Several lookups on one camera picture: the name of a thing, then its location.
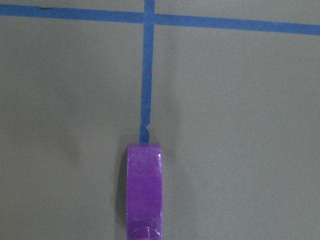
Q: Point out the purple trapezoid block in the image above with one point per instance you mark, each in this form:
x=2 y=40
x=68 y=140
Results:
x=144 y=192

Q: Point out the brown paper table mat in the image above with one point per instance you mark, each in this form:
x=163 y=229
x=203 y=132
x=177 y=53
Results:
x=235 y=107

